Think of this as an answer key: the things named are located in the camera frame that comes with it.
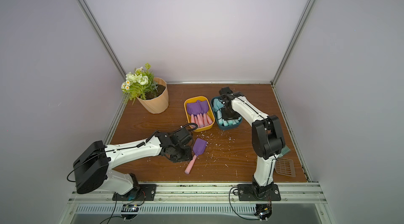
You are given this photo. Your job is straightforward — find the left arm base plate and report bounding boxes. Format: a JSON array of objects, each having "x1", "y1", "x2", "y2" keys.
[{"x1": 112, "y1": 184, "x2": 157, "y2": 201}]

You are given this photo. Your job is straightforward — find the white flowers green plant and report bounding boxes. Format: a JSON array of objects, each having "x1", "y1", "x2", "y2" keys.
[{"x1": 121, "y1": 63, "x2": 158, "y2": 103}]

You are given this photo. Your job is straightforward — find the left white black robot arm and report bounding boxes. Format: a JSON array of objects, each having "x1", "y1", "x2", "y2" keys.
[{"x1": 72, "y1": 123, "x2": 198, "y2": 199}]

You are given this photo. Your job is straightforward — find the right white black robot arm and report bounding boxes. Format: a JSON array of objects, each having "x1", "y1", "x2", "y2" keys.
[{"x1": 219, "y1": 87, "x2": 286, "y2": 189}]

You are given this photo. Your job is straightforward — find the brown slotted scoop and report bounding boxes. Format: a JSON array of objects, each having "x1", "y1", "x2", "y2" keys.
[{"x1": 275, "y1": 157, "x2": 296, "y2": 177}]

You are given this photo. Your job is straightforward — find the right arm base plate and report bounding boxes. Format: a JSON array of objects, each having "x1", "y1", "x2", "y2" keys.
[{"x1": 237, "y1": 183, "x2": 281, "y2": 201}]

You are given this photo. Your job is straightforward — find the teal shovel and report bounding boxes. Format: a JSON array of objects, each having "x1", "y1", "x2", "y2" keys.
[
  {"x1": 223, "y1": 119, "x2": 239, "y2": 127},
  {"x1": 213, "y1": 98, "x2": 223, "y2": 126}
]

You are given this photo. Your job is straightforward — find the terracotta flower pot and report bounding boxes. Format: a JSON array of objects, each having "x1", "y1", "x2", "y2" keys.
[{"x1": 137, "y1": 77, "x2": 169, "y2": 114}]

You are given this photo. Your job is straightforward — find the purple shovel pink handle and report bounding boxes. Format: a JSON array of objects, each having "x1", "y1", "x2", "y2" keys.
[
  {"x1": 206, "y1": 114, "x2": 213, "y2": 125},
  {"x1": 196, "y1": 100, "x2": 208, "y2": 117},
  {"x1": 191, "y1": 115, "x2": 195, "y2": 128},
  {"x1": 196, "y1": 114, "x2": 204, "y2": 128},
  {"x1": 185, "y1": 138, "x2": 207, "y2": 174},
  {"x1": 203, "y1": 114, "x2": 209, "y2": 127},
  {"x1": 186, "y1": 102, "x2": 199, "y2": 127}
]

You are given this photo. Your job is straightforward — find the dark teal storage box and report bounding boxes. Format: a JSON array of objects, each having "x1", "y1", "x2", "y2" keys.
[{"x1": 210, "y1": 96, "x2": 242, "y2": 130}]

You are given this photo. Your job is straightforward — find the aluminium front rail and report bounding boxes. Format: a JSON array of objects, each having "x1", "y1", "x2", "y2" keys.
[{"x1": 67, "y1": 181, "x2": 327, "y2": 205}]

